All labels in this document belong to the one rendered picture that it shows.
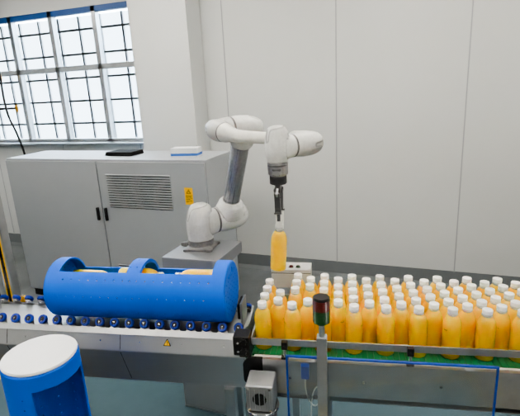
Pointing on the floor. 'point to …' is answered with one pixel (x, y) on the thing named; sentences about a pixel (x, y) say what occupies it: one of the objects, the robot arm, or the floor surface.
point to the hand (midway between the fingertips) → (280, 219)
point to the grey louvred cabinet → (109, 205)
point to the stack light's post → (322, 375)
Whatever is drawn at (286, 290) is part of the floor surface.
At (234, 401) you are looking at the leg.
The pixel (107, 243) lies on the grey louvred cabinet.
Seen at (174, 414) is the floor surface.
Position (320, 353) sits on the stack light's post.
